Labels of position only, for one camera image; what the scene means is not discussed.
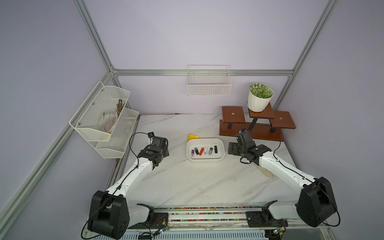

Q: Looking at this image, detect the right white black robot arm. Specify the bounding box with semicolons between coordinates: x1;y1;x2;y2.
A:
228;131;339;228

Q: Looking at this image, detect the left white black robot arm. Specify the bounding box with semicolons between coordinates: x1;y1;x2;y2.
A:
83;132;169;240

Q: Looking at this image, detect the white storage box tray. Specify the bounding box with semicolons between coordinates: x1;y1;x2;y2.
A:
186;138;226;163

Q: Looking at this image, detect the brown wooden stepped stand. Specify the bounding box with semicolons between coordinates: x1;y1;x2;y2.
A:
219;104;296;142

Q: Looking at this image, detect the yellow object behind tray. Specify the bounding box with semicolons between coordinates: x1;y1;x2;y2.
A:
188;134;199;141

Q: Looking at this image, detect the white pot green plant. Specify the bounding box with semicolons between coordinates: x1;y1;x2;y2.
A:
247;83;274;113

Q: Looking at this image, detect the clear bag in shelf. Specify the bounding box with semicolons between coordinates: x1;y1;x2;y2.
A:
98;109;118;134

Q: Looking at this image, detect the white mesh two-tier shelf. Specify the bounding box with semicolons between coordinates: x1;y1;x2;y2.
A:
69;82;139;159

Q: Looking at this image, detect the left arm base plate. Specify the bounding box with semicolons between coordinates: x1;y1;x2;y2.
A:
128;213;169;230

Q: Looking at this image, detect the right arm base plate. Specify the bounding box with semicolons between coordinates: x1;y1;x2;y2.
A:
246;212;288;228

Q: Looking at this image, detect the white wire wall basket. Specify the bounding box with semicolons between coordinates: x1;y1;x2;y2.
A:
187;65;232;97

